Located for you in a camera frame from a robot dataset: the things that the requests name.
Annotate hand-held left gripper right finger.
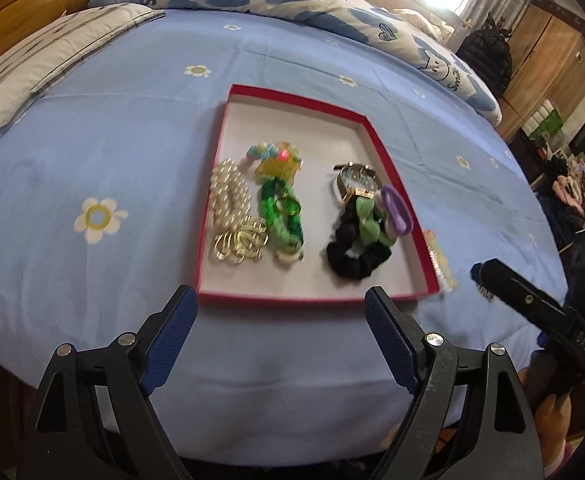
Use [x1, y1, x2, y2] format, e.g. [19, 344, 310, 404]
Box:
[363, 286, 545, 480]

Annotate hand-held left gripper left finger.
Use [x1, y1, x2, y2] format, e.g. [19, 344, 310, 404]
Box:
[17, 285, 199, 480]

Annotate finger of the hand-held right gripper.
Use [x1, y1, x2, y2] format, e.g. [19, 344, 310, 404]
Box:
[469, 258, 570, 336]

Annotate black scrunchie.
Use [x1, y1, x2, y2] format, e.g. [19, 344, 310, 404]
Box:
[326, 207, 392, 282]

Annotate green fabric scrunchie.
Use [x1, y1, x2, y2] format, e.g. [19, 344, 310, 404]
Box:
[352, 196, 397, 248]

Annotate purple hair tie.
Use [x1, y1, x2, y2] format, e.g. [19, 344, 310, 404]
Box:
[379, 185, 414, 236]

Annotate white pearl bracelet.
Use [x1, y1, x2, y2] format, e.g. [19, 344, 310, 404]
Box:
[210, 158, 253, 226]

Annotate round dial wristwatch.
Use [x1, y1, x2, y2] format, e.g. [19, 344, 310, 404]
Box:
[333, 161, 380, 204]

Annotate green braided bracelet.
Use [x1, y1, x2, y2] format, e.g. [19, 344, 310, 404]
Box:
[257, 180, 305, 266]

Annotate colourful bead bracelet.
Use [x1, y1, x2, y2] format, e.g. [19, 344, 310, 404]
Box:
[254, 152, 303, 181]

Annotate colorful chunky bead bracelet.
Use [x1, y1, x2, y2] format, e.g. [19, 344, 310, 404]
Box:
[246, 141, 298, 163]

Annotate red shallow box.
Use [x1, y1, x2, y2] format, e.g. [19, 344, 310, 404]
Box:
[194, 84, 442, 306]

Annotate person's right forearm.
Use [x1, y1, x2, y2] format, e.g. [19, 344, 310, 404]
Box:
[542, 435, 580, 480]

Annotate person's right hand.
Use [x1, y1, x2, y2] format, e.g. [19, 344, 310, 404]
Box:
[518, 366, 572, 443]

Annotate pearl trimmed hair clip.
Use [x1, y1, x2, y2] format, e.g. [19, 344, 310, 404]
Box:
[422, 229, 459, 293]

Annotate green storage bin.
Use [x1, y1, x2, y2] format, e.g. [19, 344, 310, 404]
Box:
[527, 100, 565, 141]

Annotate blue floral bed sheet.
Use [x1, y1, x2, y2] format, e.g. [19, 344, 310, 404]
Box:
[0, 5, 570, 461]

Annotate black puffy jacket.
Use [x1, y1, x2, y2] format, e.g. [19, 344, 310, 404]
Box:
[456, 12, 514, 96]

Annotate wooden wardrobe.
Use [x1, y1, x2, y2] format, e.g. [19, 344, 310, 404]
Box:
[495, 0, 585, 143]

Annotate white striped pillow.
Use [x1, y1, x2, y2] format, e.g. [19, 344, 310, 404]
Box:
[0, 2, 166, 171]

